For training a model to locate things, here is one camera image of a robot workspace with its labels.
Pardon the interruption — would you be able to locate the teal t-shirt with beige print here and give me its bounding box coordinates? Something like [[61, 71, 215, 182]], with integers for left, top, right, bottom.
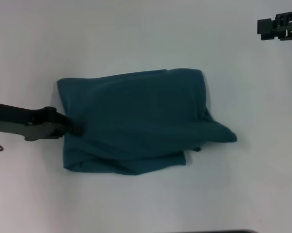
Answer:
[[56, 68, 238, 176]]

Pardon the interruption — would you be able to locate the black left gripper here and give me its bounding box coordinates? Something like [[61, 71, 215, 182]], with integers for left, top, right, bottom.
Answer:
[[0, 102, 84, 142]]

